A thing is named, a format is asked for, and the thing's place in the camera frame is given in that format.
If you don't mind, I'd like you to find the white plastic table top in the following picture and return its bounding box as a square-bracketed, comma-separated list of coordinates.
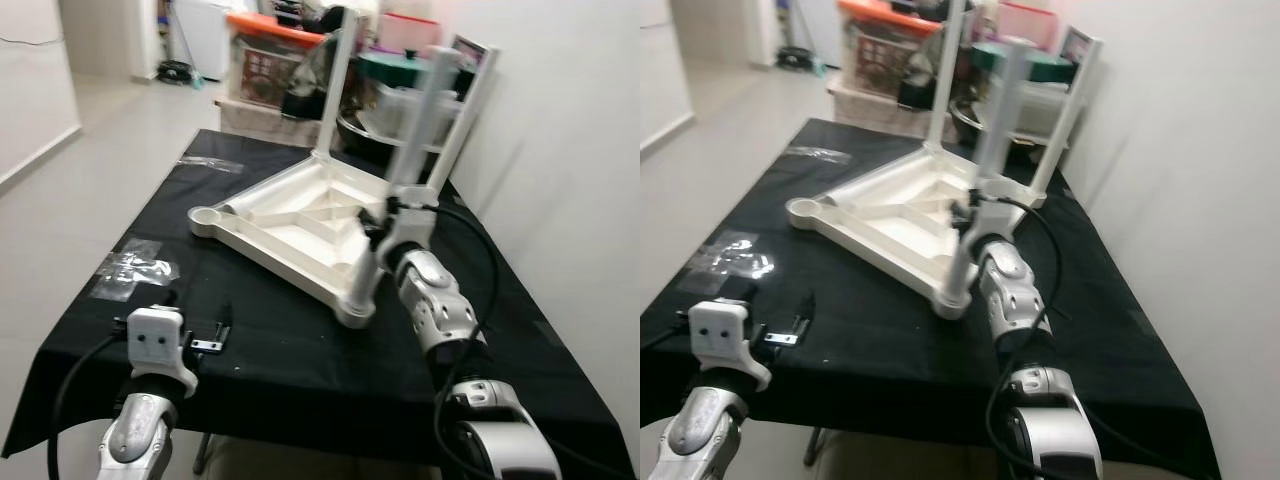
[188, 150, 471, 329]
[785, 140, 1066, 321]

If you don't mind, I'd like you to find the black wok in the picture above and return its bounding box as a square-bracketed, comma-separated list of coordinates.
[335, 105, 446, 166]
[950, 100, 1061, 151]

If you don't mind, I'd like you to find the black tablecloth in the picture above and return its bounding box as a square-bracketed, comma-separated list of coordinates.
[640, 118, 1223, 479]
[0, 128, 636, 477]

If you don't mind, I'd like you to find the clear plastic container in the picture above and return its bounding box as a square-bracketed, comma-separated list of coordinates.
[365, 80, 456, 141]
[975, 75, 1076, 136]

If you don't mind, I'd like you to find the black shiny bag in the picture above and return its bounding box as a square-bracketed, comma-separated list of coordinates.
[895, 5, 951, 111]
[280, 10, 346, 121]

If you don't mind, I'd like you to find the patterned beige cloth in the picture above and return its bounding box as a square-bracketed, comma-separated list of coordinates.
[215, 95, 321, 141]
[828, 82, 936, 131]

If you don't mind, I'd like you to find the green pot lid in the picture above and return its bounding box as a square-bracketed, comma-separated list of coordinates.
[355, 50, 461, 89]
[970, 40, 1076, 86]

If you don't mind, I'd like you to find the storage box with orange lid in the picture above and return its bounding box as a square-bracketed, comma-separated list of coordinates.
[225, 10, 331, 109]
[838, 0, 941, 99]

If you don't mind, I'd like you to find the pink plastic box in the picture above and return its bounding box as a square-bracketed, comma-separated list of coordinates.
[998, 2, 1059, 51]
[380, 12, 443, 56]

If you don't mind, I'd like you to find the dark framed picture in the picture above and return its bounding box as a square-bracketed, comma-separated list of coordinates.
[1060, 25, 1101, 63]
[450, 35, 491, 71]

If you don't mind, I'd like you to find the white appliance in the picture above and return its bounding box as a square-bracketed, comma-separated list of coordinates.
[785, 0, 846, 46]
[170, 0, 236, 76]

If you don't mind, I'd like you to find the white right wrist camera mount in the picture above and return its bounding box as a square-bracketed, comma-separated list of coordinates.
[385, 188, 439, 267]
[968, 182, 1021, 257]

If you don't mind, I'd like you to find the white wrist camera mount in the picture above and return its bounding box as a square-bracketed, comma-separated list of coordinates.
[688, 298, 773, 393]
[385, 188, 439, 267]
[125, 306, 199, 397]
[968, 182, 1021, 257]

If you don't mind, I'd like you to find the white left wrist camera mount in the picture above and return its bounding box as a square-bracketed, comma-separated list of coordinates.
[688, 298, 773, 393]
[125, 306, 199, 397]

